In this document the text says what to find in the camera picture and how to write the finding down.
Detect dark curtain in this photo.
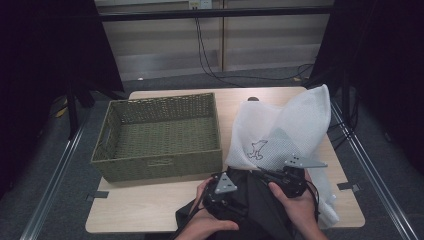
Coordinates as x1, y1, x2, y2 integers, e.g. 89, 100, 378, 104
0, 0, 125, 199
308, 0, 424, 176

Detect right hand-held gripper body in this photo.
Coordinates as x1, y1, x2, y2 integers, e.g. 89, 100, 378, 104
258, 153, 329, 199

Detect black floor cables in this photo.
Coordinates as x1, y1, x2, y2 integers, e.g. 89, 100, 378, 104
327, 94, 361, 151

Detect hand-held gripper cable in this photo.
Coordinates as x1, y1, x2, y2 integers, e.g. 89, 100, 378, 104
169, 198, 206, 240
304, 179, 320, 223

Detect metal floor rail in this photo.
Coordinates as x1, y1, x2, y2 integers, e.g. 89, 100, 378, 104
329, 99, 419, 240
19, 114, 90, 240

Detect black cloth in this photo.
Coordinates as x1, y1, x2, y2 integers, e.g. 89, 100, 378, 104
175, 166, 301, 240

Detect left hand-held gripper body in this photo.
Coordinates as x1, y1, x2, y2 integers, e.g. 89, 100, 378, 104
202, 171, 249, 219

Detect person's right hand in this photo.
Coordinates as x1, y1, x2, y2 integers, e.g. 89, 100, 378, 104
268, 181, 318, 231

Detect grey tape strip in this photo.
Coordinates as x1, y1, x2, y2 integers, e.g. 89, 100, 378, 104
336, 182, 362, 193
86, 190, 110, 203

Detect white mesh laundry bag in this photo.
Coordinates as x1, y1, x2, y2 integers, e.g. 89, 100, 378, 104
225, 83, 341, 229

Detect person's left hand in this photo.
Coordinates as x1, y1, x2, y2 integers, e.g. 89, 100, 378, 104
194, 179, 240, 236

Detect white wall socket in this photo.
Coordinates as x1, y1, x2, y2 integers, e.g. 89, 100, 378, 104
188, 0, 214, 10

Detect left hand-held gripper cable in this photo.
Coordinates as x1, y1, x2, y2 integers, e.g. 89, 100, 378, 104
169, 198, 206, 240

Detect black horizontal bar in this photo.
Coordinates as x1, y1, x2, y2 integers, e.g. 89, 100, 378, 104
99, 5, 335, 23

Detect green woven basket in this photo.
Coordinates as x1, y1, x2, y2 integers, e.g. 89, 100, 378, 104
90, 92, 224, 183

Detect black wall cable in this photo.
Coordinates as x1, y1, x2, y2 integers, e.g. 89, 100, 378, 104
194, 17, 315, 88

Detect right hand-held gripper cable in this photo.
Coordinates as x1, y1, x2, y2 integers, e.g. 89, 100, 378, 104
304, 179, 320, 223

